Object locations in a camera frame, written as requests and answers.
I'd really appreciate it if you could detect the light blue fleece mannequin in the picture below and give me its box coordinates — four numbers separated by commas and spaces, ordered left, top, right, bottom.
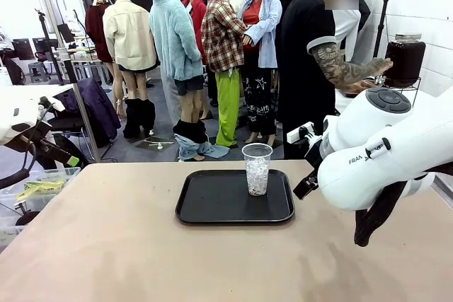
149, 0, 231, 162

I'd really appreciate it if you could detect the person's left hand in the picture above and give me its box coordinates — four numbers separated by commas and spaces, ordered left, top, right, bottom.
348, 81, 376, 95

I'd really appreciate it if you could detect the blue shirt mannequin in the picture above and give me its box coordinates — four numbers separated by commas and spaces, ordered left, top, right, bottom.
242, 0, 284, 146

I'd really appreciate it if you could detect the person in black t-shirt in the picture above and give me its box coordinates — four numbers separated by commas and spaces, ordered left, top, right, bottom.
277, 0, 360, 160

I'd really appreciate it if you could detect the person's right hand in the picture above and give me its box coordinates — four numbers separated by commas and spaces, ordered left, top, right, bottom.
369, 57, 394, 76

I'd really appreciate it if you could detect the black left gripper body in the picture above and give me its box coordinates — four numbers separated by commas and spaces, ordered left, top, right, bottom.
5, 123, 45, 153

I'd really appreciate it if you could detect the large white table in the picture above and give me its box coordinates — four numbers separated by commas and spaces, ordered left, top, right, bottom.
0, 84, 74, 112

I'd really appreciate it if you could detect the white side table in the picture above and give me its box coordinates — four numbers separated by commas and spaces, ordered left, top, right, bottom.
334, 86, 358, 115

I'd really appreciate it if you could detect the black wire dispenser stand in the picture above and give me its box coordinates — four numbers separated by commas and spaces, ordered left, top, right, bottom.
382, 76, 423, 102

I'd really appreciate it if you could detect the grey stool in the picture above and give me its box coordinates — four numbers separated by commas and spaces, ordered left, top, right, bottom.
27, 62, 51, 83

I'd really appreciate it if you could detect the metal pole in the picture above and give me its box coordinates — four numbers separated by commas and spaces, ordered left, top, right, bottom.
33, 0, 101, 161

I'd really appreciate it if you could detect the dark purple jacket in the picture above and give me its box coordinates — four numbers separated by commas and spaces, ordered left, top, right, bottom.
58, 77, 122, 148

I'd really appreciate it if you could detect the black light stand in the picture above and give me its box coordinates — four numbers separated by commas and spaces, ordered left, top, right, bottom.
369, 0, 392, 74

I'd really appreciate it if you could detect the dark red shirt mannequin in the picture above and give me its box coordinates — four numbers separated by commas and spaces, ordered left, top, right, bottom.
84, 0, 123, 122

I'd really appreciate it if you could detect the black chair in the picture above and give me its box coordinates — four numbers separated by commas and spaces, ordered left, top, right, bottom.
48, 116, 93, 161

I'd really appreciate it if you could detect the black plastic serving tray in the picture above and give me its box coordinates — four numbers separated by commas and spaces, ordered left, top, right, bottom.
175, 169, 296, 225

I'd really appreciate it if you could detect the white shirt mannequin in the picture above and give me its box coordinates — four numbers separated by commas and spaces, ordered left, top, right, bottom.
332, 8, 372, 62

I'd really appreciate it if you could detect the person's tattooed right forearm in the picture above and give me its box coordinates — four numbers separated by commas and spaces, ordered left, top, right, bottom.
332, 59, 376, 91

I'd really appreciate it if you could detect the dark drink dispenser jar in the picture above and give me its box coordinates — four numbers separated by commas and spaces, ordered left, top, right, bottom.
384, 33, 426, 88

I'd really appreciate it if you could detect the black right arm cable sleeve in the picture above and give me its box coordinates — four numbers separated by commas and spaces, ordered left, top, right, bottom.
353, 180, 408, 248

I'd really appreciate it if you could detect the tall clear iced cup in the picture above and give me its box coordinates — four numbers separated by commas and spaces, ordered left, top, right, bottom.
241, 143, 273, 197

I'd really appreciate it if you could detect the red jacket mannequin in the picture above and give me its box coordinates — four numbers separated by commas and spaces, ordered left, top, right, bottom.
180, 0, 208, 66

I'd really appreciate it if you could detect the cream jacket mannequin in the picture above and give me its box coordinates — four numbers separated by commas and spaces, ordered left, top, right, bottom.
102, 0, 159, 137

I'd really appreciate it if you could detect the plaid shirt mannequin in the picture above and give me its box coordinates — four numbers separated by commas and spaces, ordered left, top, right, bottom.
200, 0, 248, 149

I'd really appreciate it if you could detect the clear plastic storage box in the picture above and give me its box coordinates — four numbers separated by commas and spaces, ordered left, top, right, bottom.
21, 166, 83, 211

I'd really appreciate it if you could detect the black tripod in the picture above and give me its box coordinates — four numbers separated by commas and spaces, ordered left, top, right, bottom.
34, 8, 78, 86

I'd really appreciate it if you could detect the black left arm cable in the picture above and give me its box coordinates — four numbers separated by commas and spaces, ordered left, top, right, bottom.
0, 102, 47, 190

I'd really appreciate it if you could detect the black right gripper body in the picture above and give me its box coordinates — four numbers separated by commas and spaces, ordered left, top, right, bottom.
304, 135, 325, 175

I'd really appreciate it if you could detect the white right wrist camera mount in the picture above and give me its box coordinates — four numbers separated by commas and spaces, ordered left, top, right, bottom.
286, 122, 325, 146

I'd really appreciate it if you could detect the yellow packaging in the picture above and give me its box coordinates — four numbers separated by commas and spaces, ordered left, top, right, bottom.
16, 178, 67, 201

